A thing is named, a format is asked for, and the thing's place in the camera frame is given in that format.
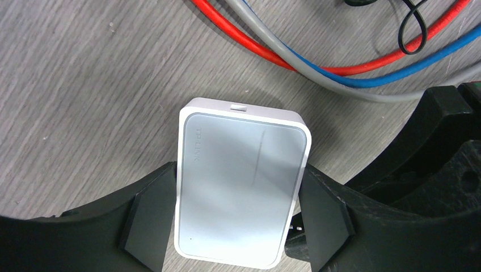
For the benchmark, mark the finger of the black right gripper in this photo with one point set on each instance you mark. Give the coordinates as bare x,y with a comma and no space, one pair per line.
442,121
453,190

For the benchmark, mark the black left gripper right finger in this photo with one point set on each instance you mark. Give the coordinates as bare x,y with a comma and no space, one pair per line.
347,231

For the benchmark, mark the white network switch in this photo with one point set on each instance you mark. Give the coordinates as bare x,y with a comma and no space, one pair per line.
239,170

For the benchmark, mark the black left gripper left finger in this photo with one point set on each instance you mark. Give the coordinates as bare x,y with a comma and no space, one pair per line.
127,230

